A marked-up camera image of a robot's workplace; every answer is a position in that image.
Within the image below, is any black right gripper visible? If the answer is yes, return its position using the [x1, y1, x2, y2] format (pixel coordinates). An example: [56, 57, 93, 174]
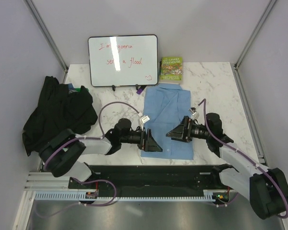
[166, 115, 211, 143]

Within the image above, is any white slotted cable duct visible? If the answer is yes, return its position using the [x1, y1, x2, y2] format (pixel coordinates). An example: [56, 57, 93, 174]
[34, 191, 221, 202]

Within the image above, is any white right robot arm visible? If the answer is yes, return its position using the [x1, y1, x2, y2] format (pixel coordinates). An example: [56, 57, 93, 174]
[166, 113, 288, 219]

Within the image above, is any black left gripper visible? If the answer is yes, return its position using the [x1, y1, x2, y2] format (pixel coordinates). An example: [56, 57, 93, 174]
[120, 126, 162, 151]

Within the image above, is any green treehouse book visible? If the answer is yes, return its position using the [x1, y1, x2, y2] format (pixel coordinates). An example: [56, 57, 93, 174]
[159, 57, 183, 84]

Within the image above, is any left aluminium frame post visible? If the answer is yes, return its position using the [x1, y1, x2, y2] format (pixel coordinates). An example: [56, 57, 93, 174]
[24, 0, 68, 73]

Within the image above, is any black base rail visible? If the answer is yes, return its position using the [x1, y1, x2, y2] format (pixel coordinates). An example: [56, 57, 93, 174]
[68, 165, 228, 196]

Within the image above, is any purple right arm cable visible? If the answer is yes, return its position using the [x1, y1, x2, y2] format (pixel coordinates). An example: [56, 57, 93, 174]
[198, 98, 288, 218]

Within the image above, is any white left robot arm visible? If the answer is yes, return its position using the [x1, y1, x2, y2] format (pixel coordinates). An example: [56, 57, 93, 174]
[38, 118, 163, 188]

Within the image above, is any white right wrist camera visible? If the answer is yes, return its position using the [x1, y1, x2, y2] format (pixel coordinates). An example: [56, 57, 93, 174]
[189, 107, 199, 120]

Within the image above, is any small whiteboard with stand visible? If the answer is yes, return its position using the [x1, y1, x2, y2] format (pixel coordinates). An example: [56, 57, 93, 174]
[88, 34, 159, 87]

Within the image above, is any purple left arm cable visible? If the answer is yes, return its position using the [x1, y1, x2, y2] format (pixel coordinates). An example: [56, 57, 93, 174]
[43, 102, 144, 173]

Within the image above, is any purple marker pen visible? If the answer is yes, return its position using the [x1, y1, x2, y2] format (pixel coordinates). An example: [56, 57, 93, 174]
[136, 86, 145, 95]

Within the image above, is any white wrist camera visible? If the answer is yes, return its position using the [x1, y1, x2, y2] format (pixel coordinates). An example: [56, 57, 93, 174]
[139, 115, 150, 126]
[189, 107, 199, 120]

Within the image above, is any right aluminium frame post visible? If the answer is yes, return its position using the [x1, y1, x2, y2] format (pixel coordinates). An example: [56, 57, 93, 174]
[234, 0, 278, 70]

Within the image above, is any aluminium frame post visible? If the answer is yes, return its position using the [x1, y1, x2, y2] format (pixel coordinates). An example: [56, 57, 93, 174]
[234, 0, 278, 70]
[24, 0, 68, 73]

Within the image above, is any black long sleeve shirt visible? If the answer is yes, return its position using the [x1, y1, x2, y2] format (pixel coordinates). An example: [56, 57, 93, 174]
[22, 76, 97, 156]

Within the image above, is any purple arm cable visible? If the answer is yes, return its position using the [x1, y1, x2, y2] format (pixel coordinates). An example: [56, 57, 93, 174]
[43, 102, 144, 173]
[198, 98, 288, 218]

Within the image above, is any light blue long sleeve shirt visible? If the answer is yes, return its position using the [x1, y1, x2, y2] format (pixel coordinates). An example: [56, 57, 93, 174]
[141, 83, 194, 160]

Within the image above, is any green plastic bin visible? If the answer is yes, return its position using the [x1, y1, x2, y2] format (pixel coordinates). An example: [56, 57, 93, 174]
[69, 88, 82, 94]

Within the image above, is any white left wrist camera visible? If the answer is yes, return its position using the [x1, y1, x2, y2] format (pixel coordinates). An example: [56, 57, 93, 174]
[139, 115, 150, 126]

